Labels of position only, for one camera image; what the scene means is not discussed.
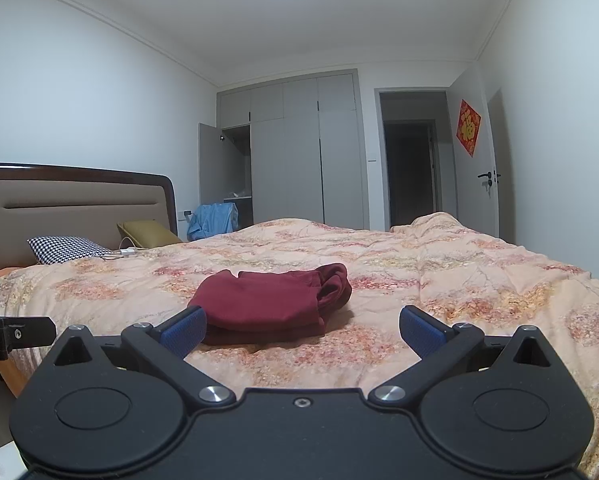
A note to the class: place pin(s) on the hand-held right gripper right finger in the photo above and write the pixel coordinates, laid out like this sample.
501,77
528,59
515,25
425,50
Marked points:
420,330

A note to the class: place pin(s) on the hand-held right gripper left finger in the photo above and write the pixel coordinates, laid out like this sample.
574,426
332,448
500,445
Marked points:
184,332

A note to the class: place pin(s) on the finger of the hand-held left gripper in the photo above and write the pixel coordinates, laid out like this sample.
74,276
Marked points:
29,332

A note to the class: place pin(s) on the dark red long-sleeve shirt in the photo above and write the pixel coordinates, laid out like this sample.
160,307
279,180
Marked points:
274,302

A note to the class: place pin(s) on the floral peach quilt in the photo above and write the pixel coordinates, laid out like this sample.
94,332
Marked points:
429,285

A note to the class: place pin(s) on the orange bed sheet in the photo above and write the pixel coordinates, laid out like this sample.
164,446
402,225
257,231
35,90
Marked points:
4,280

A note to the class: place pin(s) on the houndstooth pillow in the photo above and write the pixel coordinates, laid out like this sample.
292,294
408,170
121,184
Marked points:
66,249

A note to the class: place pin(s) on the olive green pillow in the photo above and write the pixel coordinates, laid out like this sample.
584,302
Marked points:
147,233

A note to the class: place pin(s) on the blue garment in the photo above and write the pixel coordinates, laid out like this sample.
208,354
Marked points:
212,221

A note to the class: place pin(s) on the white room door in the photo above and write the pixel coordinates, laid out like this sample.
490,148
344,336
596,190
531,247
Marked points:
472,210

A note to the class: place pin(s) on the padded wooden bed headboard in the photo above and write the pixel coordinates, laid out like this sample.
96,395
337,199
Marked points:
79,210

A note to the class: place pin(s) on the open grey wardrobe door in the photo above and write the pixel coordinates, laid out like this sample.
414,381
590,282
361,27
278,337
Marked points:
210,165

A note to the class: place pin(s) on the grey built-in wardrobe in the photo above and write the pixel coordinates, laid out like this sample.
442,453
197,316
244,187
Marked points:
289,160

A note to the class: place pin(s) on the red diamond door decoration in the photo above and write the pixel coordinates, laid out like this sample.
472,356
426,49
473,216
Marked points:
468,127

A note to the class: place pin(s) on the wall socket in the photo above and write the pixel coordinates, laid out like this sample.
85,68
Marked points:
186,214

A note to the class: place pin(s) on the grey door frame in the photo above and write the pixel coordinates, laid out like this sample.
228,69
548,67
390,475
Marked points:
379,160

